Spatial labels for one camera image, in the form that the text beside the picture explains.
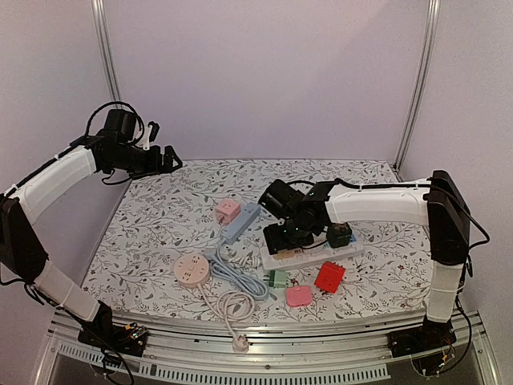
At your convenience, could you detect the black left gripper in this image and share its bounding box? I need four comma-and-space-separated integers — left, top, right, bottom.
109, 144, 183, 180

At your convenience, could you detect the green plug adapter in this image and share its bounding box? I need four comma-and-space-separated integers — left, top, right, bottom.
264, 270, 292, 289

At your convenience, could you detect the white power strip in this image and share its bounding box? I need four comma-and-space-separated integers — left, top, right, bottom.
261, 236, 365, 272

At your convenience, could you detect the dark green cube socket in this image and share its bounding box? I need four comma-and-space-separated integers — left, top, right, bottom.
326, 223, 353, 249

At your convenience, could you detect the light pink cube socket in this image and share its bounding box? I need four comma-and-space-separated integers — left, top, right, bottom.
215, 199, 240, 225

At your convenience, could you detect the pink plug adapter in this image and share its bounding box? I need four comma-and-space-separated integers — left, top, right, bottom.
285, 286, 313, 308

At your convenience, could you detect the red cube socket adapter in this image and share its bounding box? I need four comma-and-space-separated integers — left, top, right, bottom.
314, 261, 346, 294

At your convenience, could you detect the light blue cable bundle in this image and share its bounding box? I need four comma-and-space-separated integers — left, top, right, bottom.
204, 242, 270, 301

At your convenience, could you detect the round pink power socket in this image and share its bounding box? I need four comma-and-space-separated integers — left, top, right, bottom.
173, 254, 210, 288

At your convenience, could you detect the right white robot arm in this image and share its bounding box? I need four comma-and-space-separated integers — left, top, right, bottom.
258, 170, 490, 358

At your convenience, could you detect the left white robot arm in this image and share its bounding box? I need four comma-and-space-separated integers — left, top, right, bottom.
1, 136, 183, 348

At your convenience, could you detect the light blue power strip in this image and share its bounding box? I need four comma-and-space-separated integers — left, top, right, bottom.
220, 203, 261, 245

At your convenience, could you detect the floral patterned table mat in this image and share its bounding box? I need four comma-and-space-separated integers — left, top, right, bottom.
83, 160, 429, 324

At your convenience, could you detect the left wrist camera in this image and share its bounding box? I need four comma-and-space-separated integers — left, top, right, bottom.
138, 121, 160, 151

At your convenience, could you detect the white strip power cord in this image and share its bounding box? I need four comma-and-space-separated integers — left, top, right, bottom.
222, 250, 264, 268

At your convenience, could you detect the aluminium front rail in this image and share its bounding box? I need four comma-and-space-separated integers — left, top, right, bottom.
30, 308, 502, 385

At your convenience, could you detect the left aluminium corner post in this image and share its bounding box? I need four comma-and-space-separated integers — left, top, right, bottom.
91, 0, 122, 101

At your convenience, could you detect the aluminium corner post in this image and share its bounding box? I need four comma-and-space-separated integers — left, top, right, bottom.
393, 0, 441, 176
91, 0, 122, 101

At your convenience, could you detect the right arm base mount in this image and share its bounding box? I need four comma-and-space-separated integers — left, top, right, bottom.
386, 322, 456, 377

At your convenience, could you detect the right aluminium corner post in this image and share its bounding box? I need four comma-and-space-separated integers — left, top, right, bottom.
393, 0, 441, 176

